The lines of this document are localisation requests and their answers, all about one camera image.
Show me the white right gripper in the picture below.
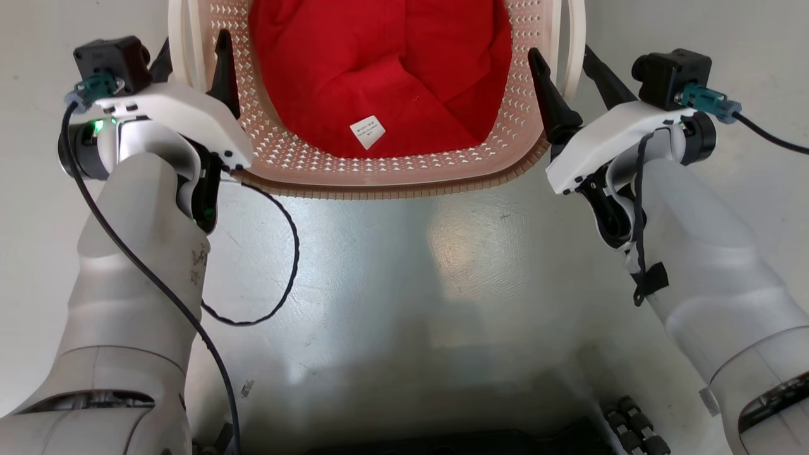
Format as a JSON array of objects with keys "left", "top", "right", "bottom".
[{"left": 527, "top": 44, "right": 688, "bottom": 195}]

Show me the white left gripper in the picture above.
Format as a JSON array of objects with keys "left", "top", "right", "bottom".
[{"left": 94, "top": 29, "right": 255, "bottom": 173}]

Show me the pink perforated laundry basket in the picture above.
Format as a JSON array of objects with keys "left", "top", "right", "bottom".
[{"left": 167, "top": 0, "right": 588, "bottom": 201}]

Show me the white garment care label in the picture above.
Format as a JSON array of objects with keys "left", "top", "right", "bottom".
[{"left": 350, "top": 114, "right": 387, "bottom": 151}]

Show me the red garment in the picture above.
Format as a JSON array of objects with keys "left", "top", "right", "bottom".
[{"left": 248, "top": 0, "right": 513, "bottom": 159}]

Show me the teal left camera connector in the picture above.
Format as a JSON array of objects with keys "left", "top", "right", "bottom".
[{"left": 64, "top": 70, "right": 126, "bottom": 109}]

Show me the teal camera connector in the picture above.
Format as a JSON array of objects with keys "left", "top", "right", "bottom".
[
  {"left": 674, "top": 83, "right": 744, "bottom": 124},
  {"left": 64, "top": 70, "right": 126, "bottom": 109}
]

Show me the teal right camera connector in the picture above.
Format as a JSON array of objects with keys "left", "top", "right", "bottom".
[{"left": 674, "top": 83, "right": 744, "bottom": 124}]

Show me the braided black right arm cable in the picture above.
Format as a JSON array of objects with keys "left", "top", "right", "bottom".
[{"left": 631, "top": 129, "right": 671, "bottom": 308}]

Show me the black right camera cable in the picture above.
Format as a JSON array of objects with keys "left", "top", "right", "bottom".
[{"left": 732, "top": 112, "right": 809, "bottom": 156}]

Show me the black camera cable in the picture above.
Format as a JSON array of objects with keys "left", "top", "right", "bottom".
[
  {"left": 732, "top": 112, "right": 809, "bottom": 156},
  {"left": 60, "top": 104, "right": 241, "bottom": 455}
]

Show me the black left camera cable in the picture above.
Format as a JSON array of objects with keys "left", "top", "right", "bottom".
[{"left": 60, "top": 104, "right": 241, "bottom": 455}]

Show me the thin black left gripper cable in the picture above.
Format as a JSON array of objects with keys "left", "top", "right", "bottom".
[{"left": 200, "top": 179, "right": 300, "bottom": 327}]

